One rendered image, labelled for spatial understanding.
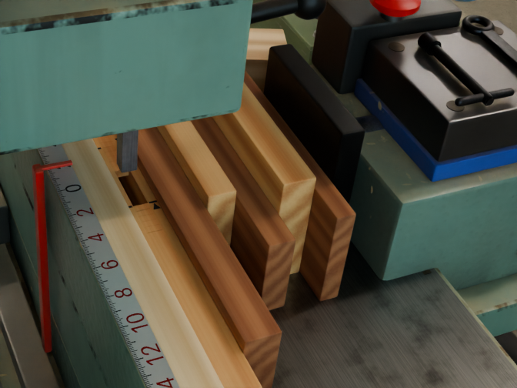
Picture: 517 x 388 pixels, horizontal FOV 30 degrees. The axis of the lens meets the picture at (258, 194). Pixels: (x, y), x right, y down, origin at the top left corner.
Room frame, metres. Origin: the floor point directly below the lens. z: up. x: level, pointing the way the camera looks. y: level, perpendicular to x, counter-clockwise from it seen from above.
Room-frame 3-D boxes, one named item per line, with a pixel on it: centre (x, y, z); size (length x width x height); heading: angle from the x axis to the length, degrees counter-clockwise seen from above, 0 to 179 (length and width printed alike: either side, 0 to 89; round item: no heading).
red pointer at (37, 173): (0.39, 0.11, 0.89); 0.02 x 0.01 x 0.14; 120
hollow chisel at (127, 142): (0.41, 0.07, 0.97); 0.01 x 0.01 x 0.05; 30
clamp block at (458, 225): (0.50, -0.10, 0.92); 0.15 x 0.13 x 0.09; 30
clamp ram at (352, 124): (0.47, -0.05, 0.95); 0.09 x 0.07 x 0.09; 30
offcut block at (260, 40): (0.58, 0.02, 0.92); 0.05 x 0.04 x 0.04; 102
